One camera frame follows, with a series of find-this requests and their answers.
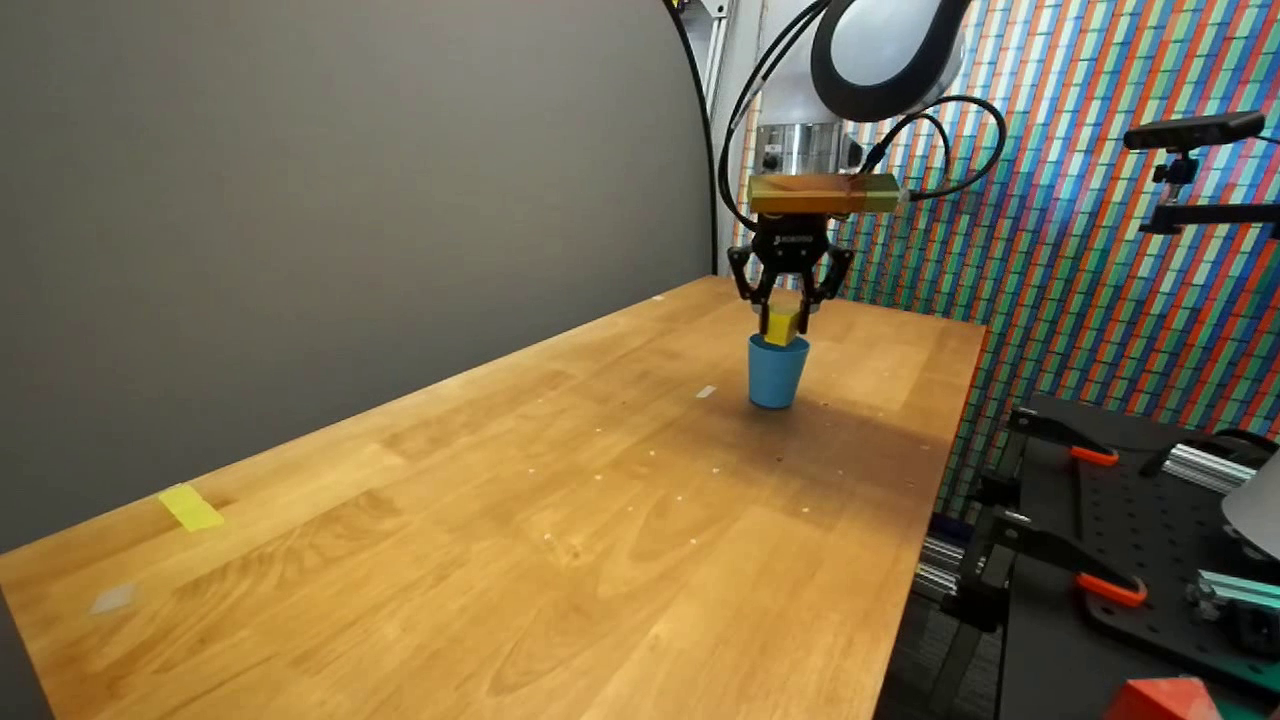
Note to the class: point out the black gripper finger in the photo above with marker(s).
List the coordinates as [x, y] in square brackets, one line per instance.
[751, 283]
[828, 285]

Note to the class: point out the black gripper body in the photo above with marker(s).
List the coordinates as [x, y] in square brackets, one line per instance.
[793, 247]

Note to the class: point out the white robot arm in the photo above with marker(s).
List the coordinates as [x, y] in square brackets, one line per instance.
[874, 53]

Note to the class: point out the blue plastic cup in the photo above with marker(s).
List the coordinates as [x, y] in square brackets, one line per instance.
[777, 379]

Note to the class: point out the red block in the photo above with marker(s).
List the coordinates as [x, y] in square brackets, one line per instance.
[1161, 697]

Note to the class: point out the small white paper scrap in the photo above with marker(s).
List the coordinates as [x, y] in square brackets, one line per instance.
[706, 395]

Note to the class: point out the multicolour patterned backdrop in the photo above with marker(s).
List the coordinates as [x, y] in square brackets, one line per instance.
[1053, 266]

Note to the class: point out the black perforated breadboard table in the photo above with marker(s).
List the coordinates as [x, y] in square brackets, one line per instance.
[1147, 532]

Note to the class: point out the silver aluminium extrusion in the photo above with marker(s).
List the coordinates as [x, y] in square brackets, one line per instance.
[1204, 465]

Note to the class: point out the grey flat plate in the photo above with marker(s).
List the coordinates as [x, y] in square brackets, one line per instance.
[1257, 508]

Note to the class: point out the teal metal bar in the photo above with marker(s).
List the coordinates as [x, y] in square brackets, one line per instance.
[1243, 594]

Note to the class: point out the yellow tape strip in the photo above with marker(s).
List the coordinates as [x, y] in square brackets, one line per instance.
[191, 504]

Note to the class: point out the white vertical post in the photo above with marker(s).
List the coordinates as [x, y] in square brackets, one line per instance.
[732, 243]

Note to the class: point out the orange wrist camera box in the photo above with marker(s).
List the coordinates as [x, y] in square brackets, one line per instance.
[823, 193]

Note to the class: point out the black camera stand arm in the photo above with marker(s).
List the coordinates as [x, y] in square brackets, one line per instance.
[1204, 208]

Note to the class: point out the black camera on stand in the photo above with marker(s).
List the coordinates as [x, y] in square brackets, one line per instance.
[1189, 131]

